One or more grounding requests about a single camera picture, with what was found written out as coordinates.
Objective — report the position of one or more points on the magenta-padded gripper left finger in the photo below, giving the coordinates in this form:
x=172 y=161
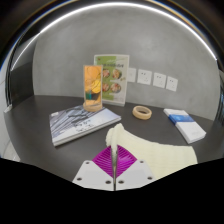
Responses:
x=93 y=176

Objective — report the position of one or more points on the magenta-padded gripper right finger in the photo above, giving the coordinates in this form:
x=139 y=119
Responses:
x=135 y=176

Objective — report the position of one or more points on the cream knitted towel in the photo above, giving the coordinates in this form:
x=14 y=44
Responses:
x=156 y=153

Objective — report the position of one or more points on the grey printed magazine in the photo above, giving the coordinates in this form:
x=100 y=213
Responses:
x=80 y=125

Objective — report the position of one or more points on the beige tape roll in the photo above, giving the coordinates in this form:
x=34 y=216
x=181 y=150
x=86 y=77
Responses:
x=142 y=112

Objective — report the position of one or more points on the white book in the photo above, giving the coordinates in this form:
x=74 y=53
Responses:
x=191 y=133

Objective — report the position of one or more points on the blue and white booklet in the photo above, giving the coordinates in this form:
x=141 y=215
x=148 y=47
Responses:
x=180 y=116

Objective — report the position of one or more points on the orange sign on wooden base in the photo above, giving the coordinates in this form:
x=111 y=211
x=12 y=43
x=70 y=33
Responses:
x=92 y=85

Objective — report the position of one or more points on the green leaflet display stand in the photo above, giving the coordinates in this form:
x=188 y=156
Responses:
x=115 y=78

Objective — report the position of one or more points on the white ceiling light strip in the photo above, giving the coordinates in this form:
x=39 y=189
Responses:
x=113 y=4

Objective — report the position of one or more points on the white wall socket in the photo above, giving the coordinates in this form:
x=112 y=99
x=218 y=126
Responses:
x=172 y=84
x=159 y=80
x=132 y=75
x=144 y=77

